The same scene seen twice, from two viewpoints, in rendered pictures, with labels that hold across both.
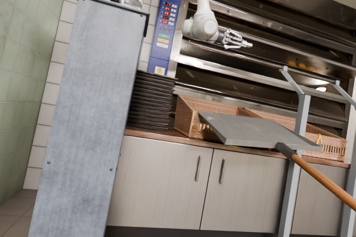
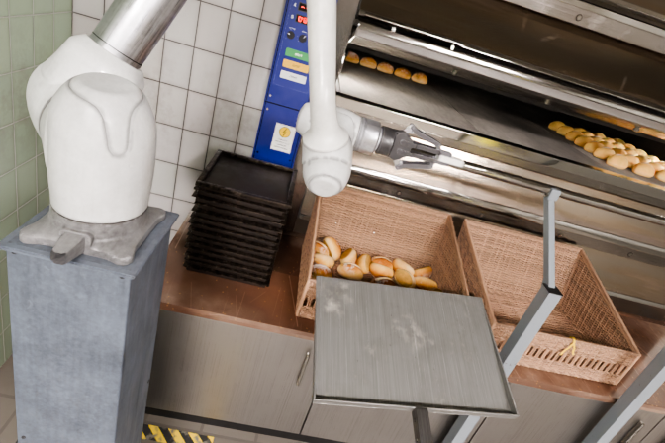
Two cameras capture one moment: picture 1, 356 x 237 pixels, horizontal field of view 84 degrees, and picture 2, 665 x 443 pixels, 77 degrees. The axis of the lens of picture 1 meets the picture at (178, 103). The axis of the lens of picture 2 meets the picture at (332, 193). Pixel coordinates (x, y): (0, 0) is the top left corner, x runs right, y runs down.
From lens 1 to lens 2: 0.81 m
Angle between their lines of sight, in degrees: 28
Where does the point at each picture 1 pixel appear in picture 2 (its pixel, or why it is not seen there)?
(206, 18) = (317, 171)
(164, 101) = (262, 241)
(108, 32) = (67, 300)
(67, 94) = (26, 374)
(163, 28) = (298, 37)
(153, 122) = (241, 272)
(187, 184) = (284, 384)
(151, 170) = (224, 360)
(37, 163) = not seen: hidden behind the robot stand
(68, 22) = (90, 17)
